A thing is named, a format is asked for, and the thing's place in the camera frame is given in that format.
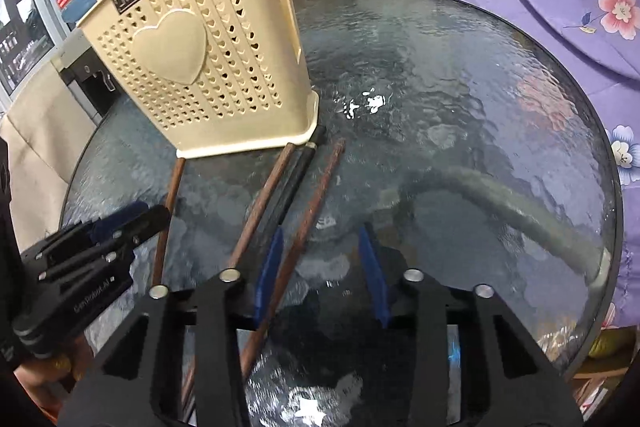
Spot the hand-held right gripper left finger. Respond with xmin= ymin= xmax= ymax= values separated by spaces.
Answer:
xmin=57 ymin=227 xmax=286 ymax=427

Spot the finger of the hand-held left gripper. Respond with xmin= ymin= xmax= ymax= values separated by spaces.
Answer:
xmin=20 ymin=201 xmax=151 ymax=268
xmin=37 ymin=205 xmax=172 ymax=283

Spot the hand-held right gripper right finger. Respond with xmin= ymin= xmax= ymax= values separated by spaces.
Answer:
xmin=357 ymin=227 xmax=586 ymax=427

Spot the black chopstick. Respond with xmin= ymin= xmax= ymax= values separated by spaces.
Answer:
xmin=267 ymin=125 xmax=327 ymax=240

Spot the beige perforated utensil holder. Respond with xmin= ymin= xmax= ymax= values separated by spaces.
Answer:
xmin=75 ymin=0 xmax=321 ymax=158

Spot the person's left hand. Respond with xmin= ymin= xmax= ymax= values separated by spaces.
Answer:
xmin=12 ymin=347 xmax=88 ymax=413

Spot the grey water dispenser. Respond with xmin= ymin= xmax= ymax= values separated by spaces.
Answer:
xmin=55 ymin=32 xmax=121 ymax=118

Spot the sliding glass window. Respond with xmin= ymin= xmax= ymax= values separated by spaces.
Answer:
xmin=0 ymin=0 xmax=56 ymax=95

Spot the round glass table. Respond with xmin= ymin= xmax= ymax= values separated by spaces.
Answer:
xmin=59 ymin=0 xmax=626 ymax=427

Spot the yellow bag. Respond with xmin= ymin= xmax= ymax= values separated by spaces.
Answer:
xmin=585 ymin=327 xmax=632 ymax=360

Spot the purple floral cloth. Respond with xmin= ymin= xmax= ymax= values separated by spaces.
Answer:
xmin=417 ymin=0 xmax=640 ymax=333

